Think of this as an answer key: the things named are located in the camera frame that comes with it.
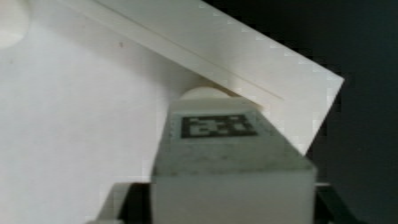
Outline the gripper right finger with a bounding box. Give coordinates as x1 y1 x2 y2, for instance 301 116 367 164
314 183 367 224

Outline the white square tabletop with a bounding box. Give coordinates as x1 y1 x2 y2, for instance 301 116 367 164
0 0 342 224

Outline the white table leg with tag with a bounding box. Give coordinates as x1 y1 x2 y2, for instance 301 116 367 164
150 87 316 224

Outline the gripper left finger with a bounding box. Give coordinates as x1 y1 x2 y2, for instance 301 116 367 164
86 183 150 224

